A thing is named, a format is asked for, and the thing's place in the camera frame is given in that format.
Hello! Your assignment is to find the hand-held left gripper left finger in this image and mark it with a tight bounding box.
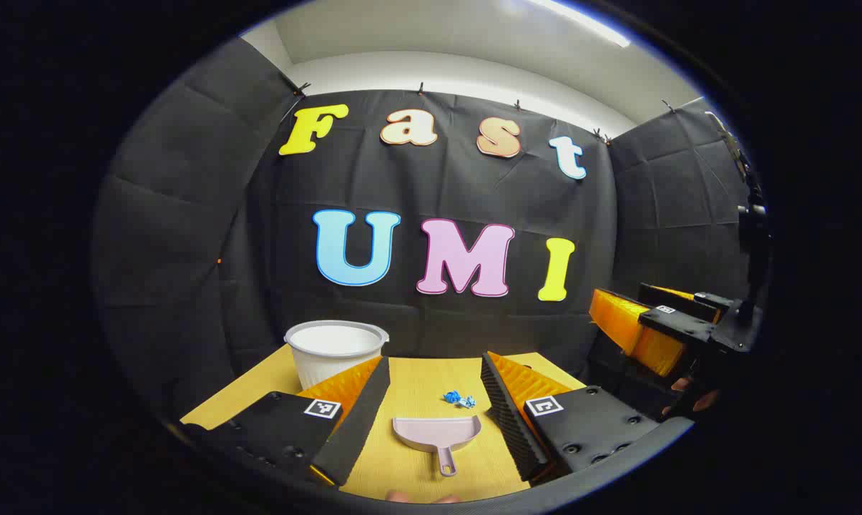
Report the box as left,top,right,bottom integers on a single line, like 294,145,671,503
180,355,392,489

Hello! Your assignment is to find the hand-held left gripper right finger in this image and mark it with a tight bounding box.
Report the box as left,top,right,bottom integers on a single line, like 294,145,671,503
479,350,664,484

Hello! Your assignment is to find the white ribbed garbage bin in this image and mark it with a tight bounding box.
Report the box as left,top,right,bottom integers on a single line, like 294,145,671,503
284,320,390,391

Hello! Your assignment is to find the pale purple dustpan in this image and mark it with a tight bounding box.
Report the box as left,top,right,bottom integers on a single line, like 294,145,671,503
391,415,483,478

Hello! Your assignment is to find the yellow wooden desktop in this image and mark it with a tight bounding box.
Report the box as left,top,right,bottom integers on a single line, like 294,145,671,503
180,343,589,504

